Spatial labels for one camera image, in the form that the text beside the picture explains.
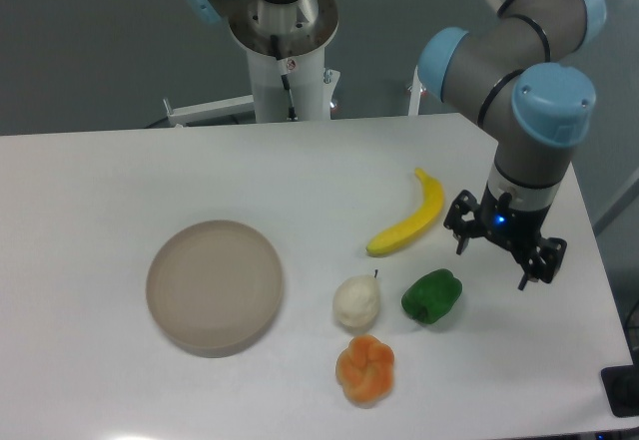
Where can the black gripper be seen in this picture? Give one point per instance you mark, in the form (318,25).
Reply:
(501,222)

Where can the yellow banana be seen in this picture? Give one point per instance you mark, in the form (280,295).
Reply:
(405,232)

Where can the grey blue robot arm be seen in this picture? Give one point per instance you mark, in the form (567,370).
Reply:
(509,82)

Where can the green bell pepper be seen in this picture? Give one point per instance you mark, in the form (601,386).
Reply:
(432,297)

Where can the white pear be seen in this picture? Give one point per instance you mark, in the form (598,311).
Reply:
(356,302)

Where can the black device at edge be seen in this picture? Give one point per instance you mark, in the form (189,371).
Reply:
(621,387)

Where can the orange peeled mandarin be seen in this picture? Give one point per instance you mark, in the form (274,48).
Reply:
(365,370)

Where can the beige round plate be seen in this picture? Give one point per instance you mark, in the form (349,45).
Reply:
(215,287)

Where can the white right bracket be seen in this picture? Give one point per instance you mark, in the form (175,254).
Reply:
(416,92)

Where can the white bracket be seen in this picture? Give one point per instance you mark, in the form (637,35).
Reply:
(208,111)
(416,92)

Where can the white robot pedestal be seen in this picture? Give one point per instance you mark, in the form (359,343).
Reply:
(284,46)

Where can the white left bracket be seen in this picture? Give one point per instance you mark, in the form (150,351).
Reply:
(208,111)

